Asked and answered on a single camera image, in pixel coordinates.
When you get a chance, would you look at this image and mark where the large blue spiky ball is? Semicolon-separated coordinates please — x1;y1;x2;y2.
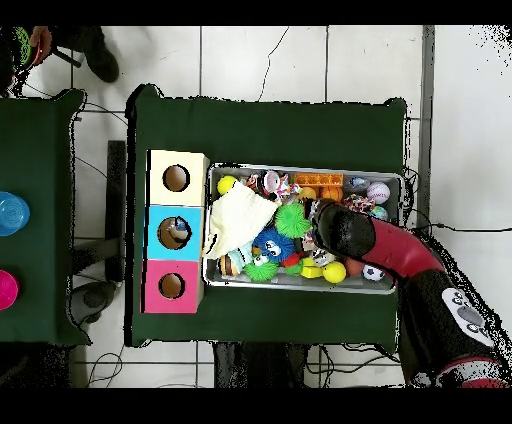
252;226;296;264

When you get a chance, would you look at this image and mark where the yellow smooth ball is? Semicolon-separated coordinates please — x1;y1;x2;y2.
216;174;238;196

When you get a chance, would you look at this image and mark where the colourful knotted rope toy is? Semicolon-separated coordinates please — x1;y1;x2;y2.
343;194;376;213

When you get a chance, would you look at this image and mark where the pink round cup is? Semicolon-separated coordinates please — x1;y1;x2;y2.
0;269;20;312

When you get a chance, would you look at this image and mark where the green covered side table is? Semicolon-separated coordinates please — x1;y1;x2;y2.
0;88;91;347

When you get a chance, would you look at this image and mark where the person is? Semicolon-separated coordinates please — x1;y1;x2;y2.
0;25;121;99

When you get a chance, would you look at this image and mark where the black stand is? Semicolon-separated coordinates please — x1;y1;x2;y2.
105;139;127;283

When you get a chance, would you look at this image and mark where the wooden box with three holes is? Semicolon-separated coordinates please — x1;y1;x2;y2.
141;149;211;315

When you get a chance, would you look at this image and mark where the white baseball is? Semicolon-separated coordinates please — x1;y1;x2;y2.
366;181;392;205

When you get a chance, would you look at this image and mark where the cream knitted cloth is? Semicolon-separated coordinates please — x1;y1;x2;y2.
202;182;279;260

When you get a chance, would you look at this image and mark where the dark green table cloth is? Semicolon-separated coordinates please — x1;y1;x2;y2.
125;83;409;348

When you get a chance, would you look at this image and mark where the small green spiky ball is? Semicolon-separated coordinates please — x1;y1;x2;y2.
274;201;312;240

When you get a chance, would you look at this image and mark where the silver mesh bin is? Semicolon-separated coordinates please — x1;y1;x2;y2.
201;162;405;296

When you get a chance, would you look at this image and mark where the orange toy building brick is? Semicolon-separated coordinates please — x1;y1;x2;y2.
294;172;345;188

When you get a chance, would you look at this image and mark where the person's hand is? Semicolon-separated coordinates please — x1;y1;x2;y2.
28;25;54;68

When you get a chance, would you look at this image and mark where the green spiky toy with eyes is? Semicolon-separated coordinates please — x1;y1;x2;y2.
242;255;280;284

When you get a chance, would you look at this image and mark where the blue roll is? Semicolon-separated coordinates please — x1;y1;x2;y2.
0;190;31;238

